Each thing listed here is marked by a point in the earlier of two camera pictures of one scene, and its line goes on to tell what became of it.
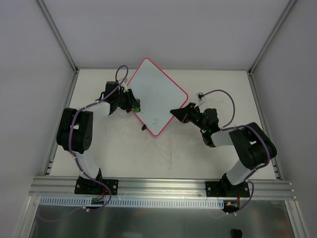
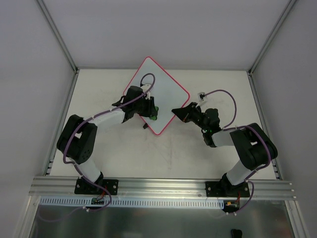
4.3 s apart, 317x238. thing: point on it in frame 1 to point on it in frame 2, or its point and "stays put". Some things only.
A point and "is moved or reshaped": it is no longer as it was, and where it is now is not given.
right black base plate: (225, 188) stays put
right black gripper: (189, 113) stays put
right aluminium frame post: (260, 54) stays put
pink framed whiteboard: (158, 95) stays put
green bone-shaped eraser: (137, 109) is moved or reshaped
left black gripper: (129, 99) to (150, 108)
